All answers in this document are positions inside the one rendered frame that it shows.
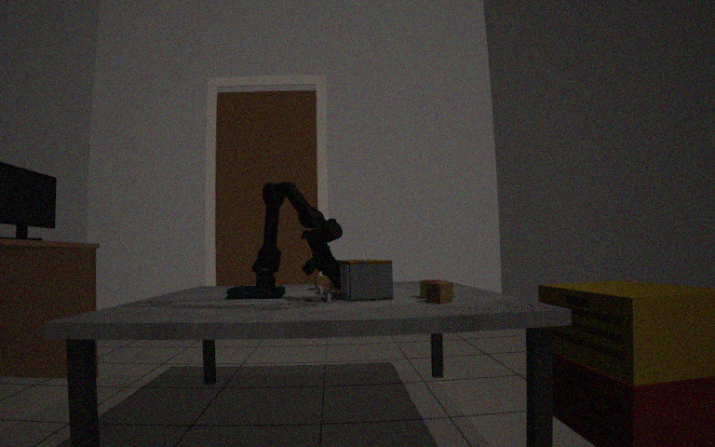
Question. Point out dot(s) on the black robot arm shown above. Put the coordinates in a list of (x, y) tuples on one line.
[(269, 256)]

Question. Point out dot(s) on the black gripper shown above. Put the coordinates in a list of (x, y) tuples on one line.
[(328, 265)]

